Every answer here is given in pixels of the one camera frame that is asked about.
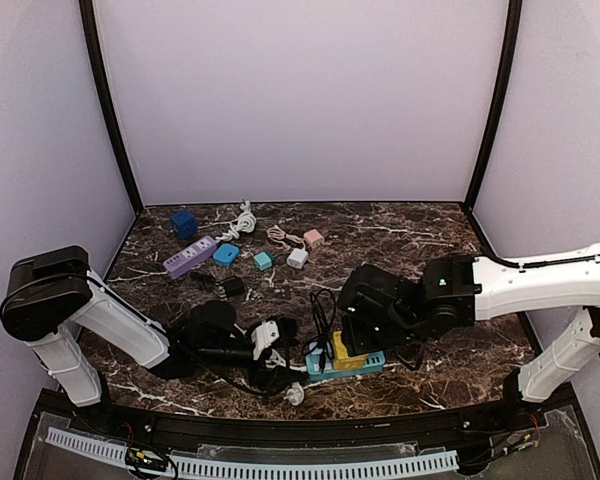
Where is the white slotted cable duct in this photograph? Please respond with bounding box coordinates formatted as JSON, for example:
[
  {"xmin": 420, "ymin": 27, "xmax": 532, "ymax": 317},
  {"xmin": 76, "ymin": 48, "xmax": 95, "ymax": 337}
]
[{"xmin": 46, "ymin": 426, "xmax": 460, "ymax": 479}]

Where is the pink charger cube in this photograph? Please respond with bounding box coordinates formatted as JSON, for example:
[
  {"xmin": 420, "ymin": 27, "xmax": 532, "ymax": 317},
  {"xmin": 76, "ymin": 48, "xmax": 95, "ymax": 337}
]
[{"xmin": 303, "ymin": 229, "xmax": 325, "ymax": 249}]

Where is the white cable of yellow cube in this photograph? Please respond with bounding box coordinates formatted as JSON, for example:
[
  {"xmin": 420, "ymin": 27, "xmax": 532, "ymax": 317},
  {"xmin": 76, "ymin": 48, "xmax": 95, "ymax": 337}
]
[{"xmin": 214, "ymin": 199, "xmax": 258, "ymax": 244}]

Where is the black plug adapter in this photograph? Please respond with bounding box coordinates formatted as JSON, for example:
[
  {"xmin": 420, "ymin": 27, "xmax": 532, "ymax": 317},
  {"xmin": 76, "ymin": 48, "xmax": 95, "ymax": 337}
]
[{"xmin": 219, "ymin": 276, "xmax": 246, "ymax": 298}]

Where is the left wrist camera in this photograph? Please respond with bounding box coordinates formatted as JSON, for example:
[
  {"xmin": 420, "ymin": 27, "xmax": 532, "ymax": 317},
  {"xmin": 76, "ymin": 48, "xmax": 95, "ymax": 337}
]
[{"xmin": 246, "ymin": 317, "xmax": 298, "ymax": 360}]

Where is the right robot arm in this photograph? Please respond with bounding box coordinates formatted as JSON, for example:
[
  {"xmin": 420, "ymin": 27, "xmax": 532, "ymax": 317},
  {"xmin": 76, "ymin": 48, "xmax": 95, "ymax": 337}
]
[{"xmin": 337, "ymin": 241, "xmax": 600, "ymax": 404}]

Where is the dark blue cube socket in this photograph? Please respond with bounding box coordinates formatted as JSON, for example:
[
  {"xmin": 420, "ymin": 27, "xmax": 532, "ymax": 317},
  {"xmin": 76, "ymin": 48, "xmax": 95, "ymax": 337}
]
[{"xmin": 170, "ymin": 210, "xmax": 198, "ymax": 239}]

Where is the blue flat adapter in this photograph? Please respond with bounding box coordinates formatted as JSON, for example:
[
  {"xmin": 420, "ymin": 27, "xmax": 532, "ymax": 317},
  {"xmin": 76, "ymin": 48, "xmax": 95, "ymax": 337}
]
[{"xmin": 212, "ymin": 243, "xmax": 240, "ymax": 268}]

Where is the purple power strip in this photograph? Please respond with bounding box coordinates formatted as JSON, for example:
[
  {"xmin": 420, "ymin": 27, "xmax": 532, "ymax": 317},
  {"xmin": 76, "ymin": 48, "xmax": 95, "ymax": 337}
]
[{"xmin": 163, "ymin": 236, "xmax": 218, "ymax": 280}]

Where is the black usb cable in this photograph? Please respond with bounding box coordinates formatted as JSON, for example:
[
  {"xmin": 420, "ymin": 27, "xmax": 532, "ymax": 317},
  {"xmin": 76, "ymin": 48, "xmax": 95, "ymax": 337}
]
[{"xmin": 299, "ymin": 288, "xmax": 339, "ymax": 376}]

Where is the yellow cube socket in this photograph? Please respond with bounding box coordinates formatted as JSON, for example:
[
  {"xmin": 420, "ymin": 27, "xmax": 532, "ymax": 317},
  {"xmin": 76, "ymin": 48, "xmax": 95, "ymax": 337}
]
[{"xmin": 332, "ymin": 331, "xmax": 369, "ymax": 371}]

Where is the white charger cube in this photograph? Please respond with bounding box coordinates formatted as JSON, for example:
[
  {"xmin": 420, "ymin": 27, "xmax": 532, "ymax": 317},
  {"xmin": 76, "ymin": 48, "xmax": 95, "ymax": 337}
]
[{"xmin": 286, "ymin": 248, "xmax": 309, "ymax": 269}]

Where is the teal power strip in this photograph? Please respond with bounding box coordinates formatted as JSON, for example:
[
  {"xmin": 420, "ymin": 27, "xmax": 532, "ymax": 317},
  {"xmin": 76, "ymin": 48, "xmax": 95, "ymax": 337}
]
[{"xmin": 304, "ymin": 348, "xmax": 386, "ymax": 384}]

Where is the small teal plug adapter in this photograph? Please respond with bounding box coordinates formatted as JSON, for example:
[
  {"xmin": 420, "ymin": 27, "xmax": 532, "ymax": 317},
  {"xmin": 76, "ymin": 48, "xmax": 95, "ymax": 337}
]
[{"xmin": 253, "ymin": 251, "xmax": 275, "ymax": 271}]

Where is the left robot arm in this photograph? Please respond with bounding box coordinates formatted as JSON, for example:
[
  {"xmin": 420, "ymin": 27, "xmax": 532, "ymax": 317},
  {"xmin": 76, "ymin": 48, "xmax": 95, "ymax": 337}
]
[{"xmin": 0, "ymin": 245, "xmax": 296, "ymax": 408}]

